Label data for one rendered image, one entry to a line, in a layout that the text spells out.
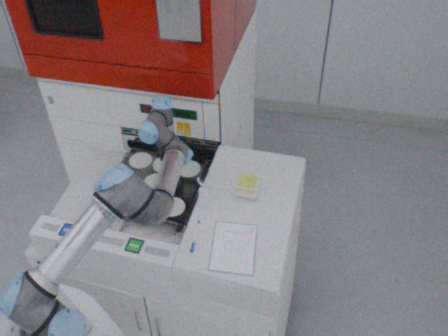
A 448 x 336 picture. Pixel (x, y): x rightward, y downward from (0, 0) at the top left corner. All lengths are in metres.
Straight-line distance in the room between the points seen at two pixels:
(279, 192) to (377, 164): 1.66
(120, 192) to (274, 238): 0.60
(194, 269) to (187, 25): 0.82
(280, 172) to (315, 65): 1.68
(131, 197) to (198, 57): 0.61
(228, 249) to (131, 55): 0.79
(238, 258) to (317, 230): 1.40
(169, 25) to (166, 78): 0.23
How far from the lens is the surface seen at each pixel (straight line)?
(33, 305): 1.56
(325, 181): 3.40
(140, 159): 2.22
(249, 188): 1.89
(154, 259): 1.80
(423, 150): 3.73
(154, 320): 2.11
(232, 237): 1.83
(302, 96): 3.79
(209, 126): 2.11
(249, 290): 1.74
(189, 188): 2.08
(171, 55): 1.90
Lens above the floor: 2.41
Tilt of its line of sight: 41 degrees down
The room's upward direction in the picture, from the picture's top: 8 degrees counter-clockwise
